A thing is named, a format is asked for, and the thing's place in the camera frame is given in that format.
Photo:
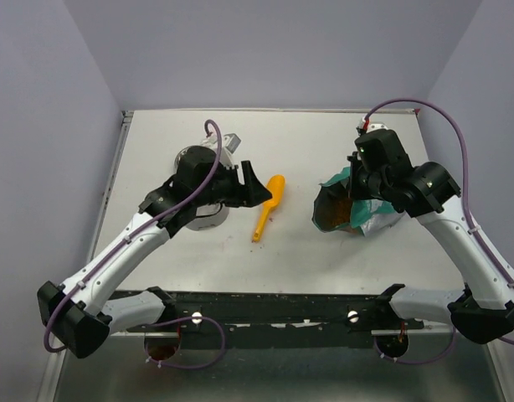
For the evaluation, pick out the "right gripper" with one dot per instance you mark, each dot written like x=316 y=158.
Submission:
x=358 y=192

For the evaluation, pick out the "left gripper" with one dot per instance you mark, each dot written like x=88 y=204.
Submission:
x=249 y=194

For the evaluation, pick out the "yellow plastic scoop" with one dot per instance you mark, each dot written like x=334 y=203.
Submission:
x=276 y=186

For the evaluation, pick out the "green pet food bag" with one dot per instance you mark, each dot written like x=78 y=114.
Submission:
x=367 y=216

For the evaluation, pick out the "brown pet food kibble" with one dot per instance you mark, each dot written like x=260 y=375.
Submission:
x=337 y=214

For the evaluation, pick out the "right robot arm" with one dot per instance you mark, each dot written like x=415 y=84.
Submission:
x=429 y=194

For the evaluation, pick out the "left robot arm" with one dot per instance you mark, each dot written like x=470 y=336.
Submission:
x=163 y=212

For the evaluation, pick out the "grey double bowl feeder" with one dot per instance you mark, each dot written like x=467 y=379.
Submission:
x=213 y=215

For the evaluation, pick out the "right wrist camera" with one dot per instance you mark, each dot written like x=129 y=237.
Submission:
x=366 y=126

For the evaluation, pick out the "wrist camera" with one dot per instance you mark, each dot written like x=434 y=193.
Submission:
x=231 y=142
x=366 y=126

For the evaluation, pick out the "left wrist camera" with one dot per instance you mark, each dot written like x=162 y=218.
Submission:
x=231 y=142

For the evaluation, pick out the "aluminium frame profile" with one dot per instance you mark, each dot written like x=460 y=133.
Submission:
x=478 y=324

